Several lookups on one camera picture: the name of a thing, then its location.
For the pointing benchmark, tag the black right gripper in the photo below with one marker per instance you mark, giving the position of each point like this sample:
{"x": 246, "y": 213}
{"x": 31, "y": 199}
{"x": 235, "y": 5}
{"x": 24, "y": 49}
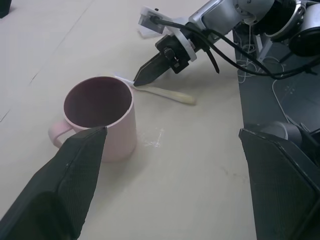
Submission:
{"x": 175, "y": 50}

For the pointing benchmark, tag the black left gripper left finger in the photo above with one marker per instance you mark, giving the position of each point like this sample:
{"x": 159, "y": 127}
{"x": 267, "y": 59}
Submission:
{"x": 57, "y": 180}

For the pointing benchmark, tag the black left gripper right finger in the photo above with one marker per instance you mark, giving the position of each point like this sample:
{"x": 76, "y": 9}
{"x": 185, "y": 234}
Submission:
{"x": 280, "y": 190}

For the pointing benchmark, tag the cream toothbrush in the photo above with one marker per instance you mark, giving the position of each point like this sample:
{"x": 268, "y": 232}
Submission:
{"x": 175, "y": 96}

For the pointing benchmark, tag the pink mug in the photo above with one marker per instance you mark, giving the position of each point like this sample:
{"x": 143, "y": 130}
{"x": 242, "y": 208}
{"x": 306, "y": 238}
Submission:
{"x": 125, "y": 140}

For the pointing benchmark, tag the grey rounded robot part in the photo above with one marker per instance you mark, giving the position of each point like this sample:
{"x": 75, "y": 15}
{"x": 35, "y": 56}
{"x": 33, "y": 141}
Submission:
{"x": 282, "y": 130}

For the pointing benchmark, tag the silver and black robot torso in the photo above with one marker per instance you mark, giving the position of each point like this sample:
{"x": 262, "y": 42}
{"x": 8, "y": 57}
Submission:
{"x": 295, "y": 22}

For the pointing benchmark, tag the dark object at table edge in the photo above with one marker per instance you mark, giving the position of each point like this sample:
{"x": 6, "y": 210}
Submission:
{"x": 4, "y": 7}

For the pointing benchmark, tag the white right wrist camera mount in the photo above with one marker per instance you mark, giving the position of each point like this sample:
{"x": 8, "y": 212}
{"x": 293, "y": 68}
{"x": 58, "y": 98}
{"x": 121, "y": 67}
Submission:
{"x": 152, "y": 21}

